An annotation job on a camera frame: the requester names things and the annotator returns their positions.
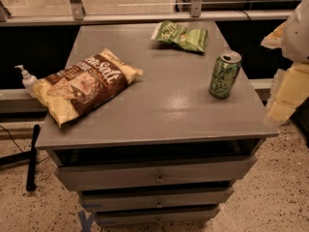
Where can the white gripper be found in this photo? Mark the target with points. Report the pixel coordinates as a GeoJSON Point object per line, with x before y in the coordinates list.
{"type": "Point", "coordinates": [297, 38]}

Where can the green soda can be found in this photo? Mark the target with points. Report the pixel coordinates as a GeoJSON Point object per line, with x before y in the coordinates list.
{"type": "Point", "coordinates": [225, 73]}

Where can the green chip bag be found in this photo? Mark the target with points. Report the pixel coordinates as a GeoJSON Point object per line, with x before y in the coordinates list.
{"type": "Point", "coordinates": [194, 40]}

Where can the top grey drawer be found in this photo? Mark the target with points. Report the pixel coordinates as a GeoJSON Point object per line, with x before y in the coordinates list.
{"type": "Point", "coordinates": [150, 174]}

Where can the grey drawer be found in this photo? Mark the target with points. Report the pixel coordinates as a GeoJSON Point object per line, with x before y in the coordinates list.
{"type": "Point", "coordinates": [150, 174]}
{"type": "Point", "coordinates": [158, 199]}
{"type": "Point", "coordinates": [155, 215]}

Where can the grey drawer cabinet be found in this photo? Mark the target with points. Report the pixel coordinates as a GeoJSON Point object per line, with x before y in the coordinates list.
{"type": "Point", "coordinates": [168, 114]}

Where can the middle grey drawer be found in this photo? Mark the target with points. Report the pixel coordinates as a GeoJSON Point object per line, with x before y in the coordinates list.
{"type": "Point", "coordinates": [158, 199]}

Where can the bottom grey drawer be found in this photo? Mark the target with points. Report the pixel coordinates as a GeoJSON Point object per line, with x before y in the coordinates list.
{"type": "Point", "coordinates": [155, 215]}

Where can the brown sea salt chip bag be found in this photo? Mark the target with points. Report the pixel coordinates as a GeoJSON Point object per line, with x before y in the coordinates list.
{"type": "Point", "coordinates": [77, 90]}

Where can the white pump dispenser bottle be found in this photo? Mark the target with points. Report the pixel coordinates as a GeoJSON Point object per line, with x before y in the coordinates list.
{"type": "Point", "coordinates": [28, 80]}

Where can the black stand leg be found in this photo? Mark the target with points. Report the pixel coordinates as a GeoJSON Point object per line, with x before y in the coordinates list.
{"type": "Point", "coordinates": [29, 156]}

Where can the metal window rail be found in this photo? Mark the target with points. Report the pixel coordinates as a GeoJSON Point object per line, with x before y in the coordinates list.
{"type": "Point", "coordinates": [82, 12]}

